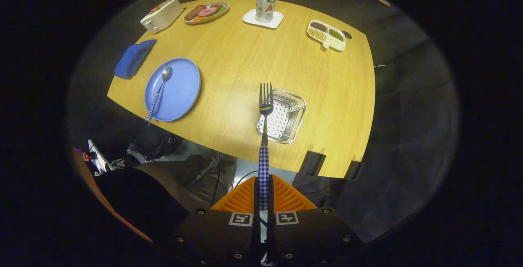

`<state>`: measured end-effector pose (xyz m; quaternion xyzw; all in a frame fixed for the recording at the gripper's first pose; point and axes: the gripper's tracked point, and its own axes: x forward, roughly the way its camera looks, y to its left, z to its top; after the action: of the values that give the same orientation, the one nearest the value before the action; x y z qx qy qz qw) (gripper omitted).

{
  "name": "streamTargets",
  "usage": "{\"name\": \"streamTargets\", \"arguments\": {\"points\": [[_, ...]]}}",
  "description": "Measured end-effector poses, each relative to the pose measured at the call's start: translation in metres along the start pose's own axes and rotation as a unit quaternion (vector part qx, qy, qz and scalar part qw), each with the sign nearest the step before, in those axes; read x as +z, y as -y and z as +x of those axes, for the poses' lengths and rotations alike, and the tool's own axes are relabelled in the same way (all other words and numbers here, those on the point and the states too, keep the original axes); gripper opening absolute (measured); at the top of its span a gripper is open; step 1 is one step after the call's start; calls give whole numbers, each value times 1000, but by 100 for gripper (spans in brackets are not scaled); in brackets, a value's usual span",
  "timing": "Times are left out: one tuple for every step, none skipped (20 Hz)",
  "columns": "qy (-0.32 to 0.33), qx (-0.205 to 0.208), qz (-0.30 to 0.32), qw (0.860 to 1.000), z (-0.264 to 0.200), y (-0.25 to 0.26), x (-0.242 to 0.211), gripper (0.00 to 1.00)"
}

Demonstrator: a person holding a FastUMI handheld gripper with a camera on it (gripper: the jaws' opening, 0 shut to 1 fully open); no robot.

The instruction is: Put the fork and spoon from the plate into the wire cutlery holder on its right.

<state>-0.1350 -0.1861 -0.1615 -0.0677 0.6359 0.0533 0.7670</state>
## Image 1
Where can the white square coaster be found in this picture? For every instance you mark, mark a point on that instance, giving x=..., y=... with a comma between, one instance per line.
x=249, y=16

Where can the brown steak piece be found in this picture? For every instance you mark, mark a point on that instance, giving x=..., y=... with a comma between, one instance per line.
x=195, y=12

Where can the open laptop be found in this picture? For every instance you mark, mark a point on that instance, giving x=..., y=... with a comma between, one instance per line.
x=98, y=156

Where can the pink ham slice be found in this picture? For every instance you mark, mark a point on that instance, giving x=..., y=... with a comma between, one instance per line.
x=208, y=12

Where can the grey food plate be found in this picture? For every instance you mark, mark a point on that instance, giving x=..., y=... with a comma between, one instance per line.
x=204, y=21

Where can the blue folded towel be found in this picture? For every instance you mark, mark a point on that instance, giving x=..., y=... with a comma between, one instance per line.
x=132, y=58

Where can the black table grommet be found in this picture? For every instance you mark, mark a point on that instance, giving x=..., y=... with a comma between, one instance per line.
x=347, y=34

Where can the black backdrop cloth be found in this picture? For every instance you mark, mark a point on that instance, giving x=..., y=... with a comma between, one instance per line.
x=408, y=75

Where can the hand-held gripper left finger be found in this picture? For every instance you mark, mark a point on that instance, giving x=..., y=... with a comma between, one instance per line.
x=256, y=242

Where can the black table bracket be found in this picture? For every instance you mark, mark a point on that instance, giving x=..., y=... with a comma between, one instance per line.
x=353, y=170
x=312, y=162

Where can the white drink bottle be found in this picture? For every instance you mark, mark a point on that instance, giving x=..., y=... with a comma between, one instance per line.
x=265, y=5

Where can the green lettuce leaf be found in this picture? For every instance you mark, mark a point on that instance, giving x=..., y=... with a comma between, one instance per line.
x=222, y=9

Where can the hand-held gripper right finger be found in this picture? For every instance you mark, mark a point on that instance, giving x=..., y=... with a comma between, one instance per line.
x=271, y=242

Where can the blue round plate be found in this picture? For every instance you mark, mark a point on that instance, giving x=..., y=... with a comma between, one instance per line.
x=179, y=91

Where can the brown toast slice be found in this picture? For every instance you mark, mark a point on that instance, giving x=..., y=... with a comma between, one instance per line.
x=165, y=2
x=157, y=7

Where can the white divided bean dish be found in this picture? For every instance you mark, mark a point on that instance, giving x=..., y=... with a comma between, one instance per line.
x=337, y=45

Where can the white toaster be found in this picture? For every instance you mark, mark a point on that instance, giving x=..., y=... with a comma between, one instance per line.
x=163, y=15

